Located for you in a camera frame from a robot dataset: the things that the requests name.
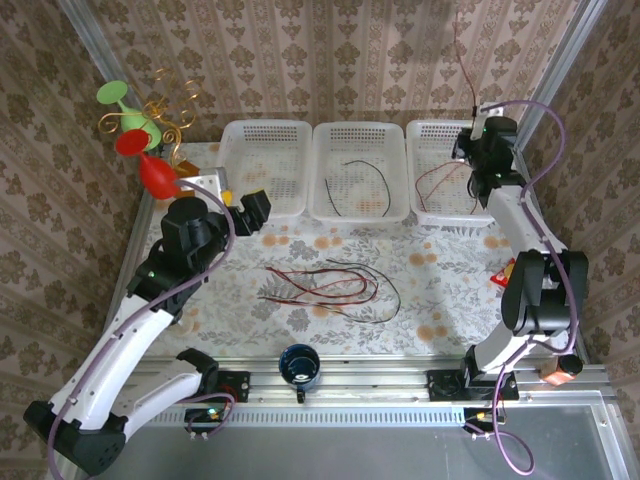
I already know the dark blue mug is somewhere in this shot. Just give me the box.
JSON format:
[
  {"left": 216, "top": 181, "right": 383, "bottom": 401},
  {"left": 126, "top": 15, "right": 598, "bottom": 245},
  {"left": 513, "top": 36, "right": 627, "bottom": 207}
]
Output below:
[{"left": 278, "top": 343, "right": 322, "bottom": 404}]

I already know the thin red cable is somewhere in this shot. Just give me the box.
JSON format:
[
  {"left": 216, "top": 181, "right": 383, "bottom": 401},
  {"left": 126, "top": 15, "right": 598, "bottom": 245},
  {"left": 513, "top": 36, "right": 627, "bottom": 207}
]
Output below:
[
  {"left": 264, "top": 265, "right": 380, "bottom": 307},
  {"left": 414, "top": 161, "right": 477, "bottom": 213},
  {"left": 452, "top": 9, "right": 478, "bottom": 112},
  {"left": 287, "top": 269, "right": 369, "bottom": 301}
]

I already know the aluminium frame post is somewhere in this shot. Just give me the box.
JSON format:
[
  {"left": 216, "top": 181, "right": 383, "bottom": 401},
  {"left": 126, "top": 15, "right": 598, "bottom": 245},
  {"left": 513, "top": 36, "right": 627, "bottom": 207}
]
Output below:
[
  {"left": 55, "top": 0, "right": 144, "bottom": 121},
  {"left": 514, "top": 0, "right": 609, "bottom": 151}
]

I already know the floral tablecloth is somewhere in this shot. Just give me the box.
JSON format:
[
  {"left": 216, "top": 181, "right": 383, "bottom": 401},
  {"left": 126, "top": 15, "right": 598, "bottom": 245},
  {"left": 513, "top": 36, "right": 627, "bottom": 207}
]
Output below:
[{"left": 129, "top": 142, "right": 556, "bottom": 359}]

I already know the red snack packet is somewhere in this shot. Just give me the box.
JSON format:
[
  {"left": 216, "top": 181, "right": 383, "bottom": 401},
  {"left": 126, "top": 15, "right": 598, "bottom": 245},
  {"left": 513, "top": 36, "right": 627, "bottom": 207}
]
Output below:
[{"left": 489, "top": 258, "right": 517, "bottom": 287}]

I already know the grey metal base plate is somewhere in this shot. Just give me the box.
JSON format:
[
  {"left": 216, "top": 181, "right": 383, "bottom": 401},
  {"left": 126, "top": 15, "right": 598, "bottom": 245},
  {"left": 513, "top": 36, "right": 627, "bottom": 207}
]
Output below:
[{"left": 114, "top": 403, "right": 626, "bottom": 480}]

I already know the aluminium extrusion rail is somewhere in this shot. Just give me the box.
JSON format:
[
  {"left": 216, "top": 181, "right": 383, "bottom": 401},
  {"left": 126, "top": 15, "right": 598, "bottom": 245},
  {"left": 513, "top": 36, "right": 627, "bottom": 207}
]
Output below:
[{"left": 124, "top": 355, "right": 610, "bottom": 407}]

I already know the small black controller board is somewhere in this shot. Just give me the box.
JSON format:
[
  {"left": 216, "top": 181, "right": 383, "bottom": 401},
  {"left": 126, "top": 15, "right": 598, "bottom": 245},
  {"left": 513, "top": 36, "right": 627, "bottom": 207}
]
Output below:
[
  {"left": 183, "top": 407, "right": 232, "bottom": 435},
  {"left": 462, "top": 407, "right": 501, "bottom": 435}
]

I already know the green plastic goblet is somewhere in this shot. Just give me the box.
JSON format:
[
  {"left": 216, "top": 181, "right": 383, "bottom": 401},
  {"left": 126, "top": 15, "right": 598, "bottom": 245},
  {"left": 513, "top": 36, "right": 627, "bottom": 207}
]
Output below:
[{"left": 96, "top": 79, "right": 164, "bottom": 151}]

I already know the white perforated plastic basket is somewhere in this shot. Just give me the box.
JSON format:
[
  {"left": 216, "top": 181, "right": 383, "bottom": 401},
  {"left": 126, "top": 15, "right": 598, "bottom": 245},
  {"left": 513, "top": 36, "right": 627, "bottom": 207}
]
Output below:
[
  {"left": 305, "top": 122, "right": 409, "bottom": 224},
  {"left": 214, "top": 119, "right": 314, "bottom": 219},
  {"left": 405, "top": 119, "right": 496, "bottom": 229}
]

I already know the grey slotted cable duct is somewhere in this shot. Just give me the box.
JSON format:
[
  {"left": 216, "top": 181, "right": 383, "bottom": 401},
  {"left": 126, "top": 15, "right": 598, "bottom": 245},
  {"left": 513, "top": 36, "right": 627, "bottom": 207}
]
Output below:
[{"left": 227, "top": 403, "right": 466, "bottom": 427}]

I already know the red plastic goblet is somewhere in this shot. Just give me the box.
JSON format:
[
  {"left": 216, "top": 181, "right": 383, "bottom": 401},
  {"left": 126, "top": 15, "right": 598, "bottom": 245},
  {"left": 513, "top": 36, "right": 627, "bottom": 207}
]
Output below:
[{"left": 114, "top": 129, "right": 184, "bottom": 203}]

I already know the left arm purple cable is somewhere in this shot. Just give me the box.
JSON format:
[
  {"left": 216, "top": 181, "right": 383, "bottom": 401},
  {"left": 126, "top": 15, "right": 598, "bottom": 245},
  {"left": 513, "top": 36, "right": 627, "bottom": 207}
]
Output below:
[{"left": 47, "top": 180, "right": 237, "bottom": 480}]

